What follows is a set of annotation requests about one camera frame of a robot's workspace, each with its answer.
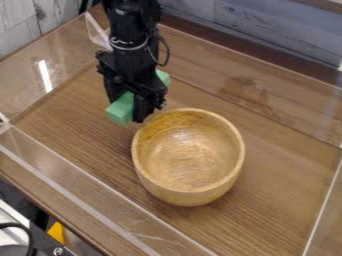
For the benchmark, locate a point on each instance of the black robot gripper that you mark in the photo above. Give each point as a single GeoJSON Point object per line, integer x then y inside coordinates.
{"type": "Point", "coordinates": [130, 72]}

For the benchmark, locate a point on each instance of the green rectangular block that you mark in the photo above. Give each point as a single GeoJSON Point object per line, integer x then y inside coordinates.
{"type": "Point", "coordinates": [119, 111]}

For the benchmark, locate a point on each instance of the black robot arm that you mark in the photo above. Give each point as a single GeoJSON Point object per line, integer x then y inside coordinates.
{"type": "Point", "coordinates": [134, 20]}

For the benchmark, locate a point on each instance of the brown wooden bowl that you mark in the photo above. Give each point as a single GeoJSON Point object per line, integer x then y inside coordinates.
{"type": "Point", "coordinates": [189, 154]}

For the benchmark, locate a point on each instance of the clear acrylic corner bracket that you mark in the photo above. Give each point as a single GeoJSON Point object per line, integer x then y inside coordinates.
{"type": "Point", "coordinates": [98, 35]}

